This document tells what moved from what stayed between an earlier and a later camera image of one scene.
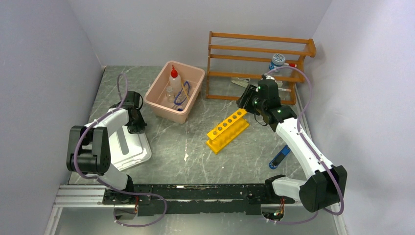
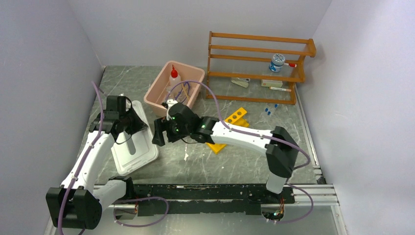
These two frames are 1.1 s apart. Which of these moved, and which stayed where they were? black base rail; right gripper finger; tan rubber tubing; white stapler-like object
Moved: right gripper finger
Stayed: tan rubber tubing; white stapler-like object; black base rail
